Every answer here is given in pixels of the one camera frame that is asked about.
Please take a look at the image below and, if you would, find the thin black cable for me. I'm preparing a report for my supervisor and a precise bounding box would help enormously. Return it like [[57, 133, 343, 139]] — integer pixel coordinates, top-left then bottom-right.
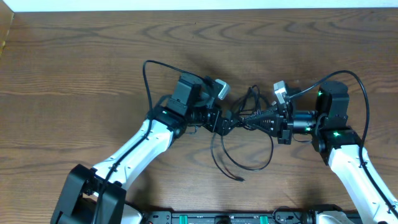
[[210, 85, 275, 182]]

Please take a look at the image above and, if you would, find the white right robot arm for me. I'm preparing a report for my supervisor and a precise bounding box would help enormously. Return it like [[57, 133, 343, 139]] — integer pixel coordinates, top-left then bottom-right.
[[243, 81, 397, 223]]

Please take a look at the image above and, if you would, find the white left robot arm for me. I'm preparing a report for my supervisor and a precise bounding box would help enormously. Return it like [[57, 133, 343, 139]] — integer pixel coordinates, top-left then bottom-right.
[[50, 73, 230, 223]]

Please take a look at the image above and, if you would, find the right camera black cable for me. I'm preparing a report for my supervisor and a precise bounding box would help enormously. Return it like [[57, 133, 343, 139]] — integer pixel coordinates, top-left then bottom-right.
[[289, 70, 398, 215]]

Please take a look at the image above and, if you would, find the camera black cable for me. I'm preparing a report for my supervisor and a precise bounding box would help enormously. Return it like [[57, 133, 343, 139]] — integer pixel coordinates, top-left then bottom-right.
[[91, 60, 206, 224], [289, 70, 398, 215]]

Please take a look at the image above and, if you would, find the left camera black cable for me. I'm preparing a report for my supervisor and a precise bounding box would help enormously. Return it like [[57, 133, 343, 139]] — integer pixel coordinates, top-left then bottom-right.
[[91, 60, 206, 224]]

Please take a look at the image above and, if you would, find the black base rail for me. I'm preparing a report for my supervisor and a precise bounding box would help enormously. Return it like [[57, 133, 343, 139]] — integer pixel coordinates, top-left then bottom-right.
[[136, 205, 358, 224]]

